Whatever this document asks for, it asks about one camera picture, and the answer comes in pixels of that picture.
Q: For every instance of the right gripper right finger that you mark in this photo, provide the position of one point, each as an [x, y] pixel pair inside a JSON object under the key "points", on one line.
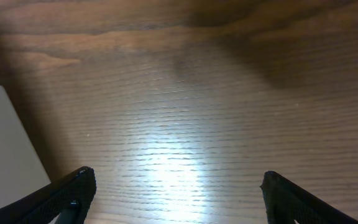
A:
{"points": [[287, 203]]}

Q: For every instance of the white cardboard box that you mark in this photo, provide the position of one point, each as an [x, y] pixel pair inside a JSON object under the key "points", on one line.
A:
{"points": [[21, 171]]}

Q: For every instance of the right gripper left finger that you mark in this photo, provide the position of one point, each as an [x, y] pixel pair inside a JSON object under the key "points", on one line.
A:
{"points": [[67, 200]]}

